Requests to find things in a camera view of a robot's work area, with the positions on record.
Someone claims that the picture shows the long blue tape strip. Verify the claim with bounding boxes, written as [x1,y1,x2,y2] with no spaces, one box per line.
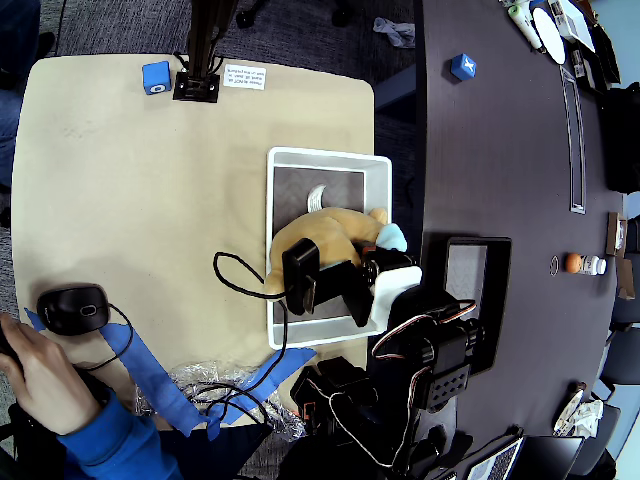
[98,322,209,439]

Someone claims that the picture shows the dark office chair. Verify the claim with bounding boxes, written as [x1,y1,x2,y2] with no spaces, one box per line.
[597,292,640,401]

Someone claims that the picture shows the tan plush toy blue feet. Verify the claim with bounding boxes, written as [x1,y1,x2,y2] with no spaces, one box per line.
[263,183,409,296]

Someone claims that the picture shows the silver cable slot frame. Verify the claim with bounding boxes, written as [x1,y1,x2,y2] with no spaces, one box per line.
[559,67,587,215]

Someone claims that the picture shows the white plastic bin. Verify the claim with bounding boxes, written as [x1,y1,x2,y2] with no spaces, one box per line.
[266,146,393,350]

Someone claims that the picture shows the white pill bottle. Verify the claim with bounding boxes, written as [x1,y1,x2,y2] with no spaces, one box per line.
[579,254,608,276]

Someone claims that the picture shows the white tube green cap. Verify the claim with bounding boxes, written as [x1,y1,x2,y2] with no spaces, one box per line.
[507,2,545,50]

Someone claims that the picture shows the person's left hand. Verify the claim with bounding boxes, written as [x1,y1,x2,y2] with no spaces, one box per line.
[0,312,106,437]

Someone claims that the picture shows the blue jeans leg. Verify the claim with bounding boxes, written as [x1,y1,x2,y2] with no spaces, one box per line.
[0,0,56,151]

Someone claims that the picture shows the clear crumpled plastic wrap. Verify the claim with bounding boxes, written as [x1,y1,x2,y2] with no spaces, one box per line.
[122,359,309,441]

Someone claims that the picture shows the grey cloth rag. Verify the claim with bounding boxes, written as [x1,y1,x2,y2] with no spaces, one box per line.
[373,17,417,50]

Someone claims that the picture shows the blue cube with X mark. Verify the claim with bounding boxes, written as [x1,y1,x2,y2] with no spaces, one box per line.
[449,53,478,81]

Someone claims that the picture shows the wide blue tape strip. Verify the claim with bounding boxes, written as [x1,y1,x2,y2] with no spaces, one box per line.
[204,347,319,442]

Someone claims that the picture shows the grey table base beam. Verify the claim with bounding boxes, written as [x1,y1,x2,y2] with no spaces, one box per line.
[374,63,419,112]

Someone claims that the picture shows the person's left forearm blue sleeve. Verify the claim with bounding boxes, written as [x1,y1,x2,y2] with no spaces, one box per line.
[55,394,184,480]

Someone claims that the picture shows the thin black mouse cable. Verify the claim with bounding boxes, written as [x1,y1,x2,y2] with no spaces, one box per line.
[74,301,135,372]

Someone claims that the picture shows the blue cube with O mark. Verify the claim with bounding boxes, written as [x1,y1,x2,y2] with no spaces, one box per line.
[141,60,172,96]

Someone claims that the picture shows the black webcam cable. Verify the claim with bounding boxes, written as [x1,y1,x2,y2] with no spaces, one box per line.
[187,251,291,426]

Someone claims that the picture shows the white food wrapper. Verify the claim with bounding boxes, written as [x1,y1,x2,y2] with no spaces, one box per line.
[552,382,587,435]

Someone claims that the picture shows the small blue tape piece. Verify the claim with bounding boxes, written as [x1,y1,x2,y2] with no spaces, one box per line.
[23,307,49,335]

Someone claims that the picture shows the grey wavy pattern liner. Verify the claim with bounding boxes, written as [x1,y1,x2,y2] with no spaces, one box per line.
[444,244,489,301]
[273,166,365,321]

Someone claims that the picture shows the white round disc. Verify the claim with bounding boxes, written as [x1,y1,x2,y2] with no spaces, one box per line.
[531,7,568,65]

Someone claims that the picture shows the white printed paper label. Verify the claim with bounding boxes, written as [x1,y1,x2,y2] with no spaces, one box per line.
[223,63,267,92]

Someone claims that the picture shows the black wrist webcam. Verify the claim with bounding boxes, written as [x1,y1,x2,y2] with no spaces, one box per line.
[281,238,322,316]

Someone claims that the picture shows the crumpled white tissue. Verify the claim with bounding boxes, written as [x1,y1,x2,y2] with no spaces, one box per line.
[569,398,607,440]

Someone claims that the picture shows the brown cardboard box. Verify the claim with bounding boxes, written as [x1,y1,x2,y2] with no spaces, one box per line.
[605,212,629,257]

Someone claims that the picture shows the dark laptop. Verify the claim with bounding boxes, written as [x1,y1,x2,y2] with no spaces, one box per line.
[464,433,587,480]

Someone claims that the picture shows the black tray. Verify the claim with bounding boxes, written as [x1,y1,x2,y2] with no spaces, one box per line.
[409,232,514,377]

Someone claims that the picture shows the white box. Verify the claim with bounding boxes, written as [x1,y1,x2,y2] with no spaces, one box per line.
[547,0,599,54]

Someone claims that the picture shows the black camera pole mount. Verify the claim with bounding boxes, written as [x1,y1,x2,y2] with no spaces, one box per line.
[172,0,236,104]

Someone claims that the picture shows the black computer mouse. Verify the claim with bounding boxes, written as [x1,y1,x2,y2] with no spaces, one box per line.
[36,283,111,337]

